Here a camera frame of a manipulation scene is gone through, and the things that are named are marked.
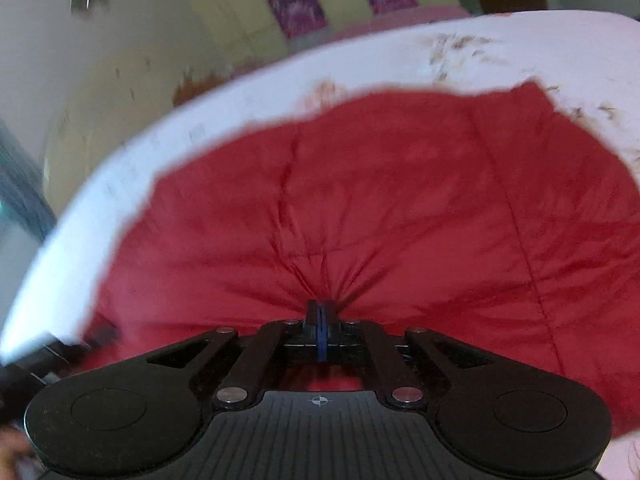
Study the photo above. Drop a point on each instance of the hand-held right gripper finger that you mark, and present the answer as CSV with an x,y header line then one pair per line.
x,y
326,332
314,332

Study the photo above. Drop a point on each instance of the red puffer jacket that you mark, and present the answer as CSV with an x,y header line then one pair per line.
x,y
400,210

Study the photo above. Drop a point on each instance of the blue curtain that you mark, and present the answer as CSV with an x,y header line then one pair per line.
x,y
22,180

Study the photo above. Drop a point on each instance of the cream wooden headboard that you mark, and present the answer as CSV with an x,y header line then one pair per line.
x,y
100,110

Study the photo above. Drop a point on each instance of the cream wardrobe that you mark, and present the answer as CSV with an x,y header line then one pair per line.
x,y
230,5

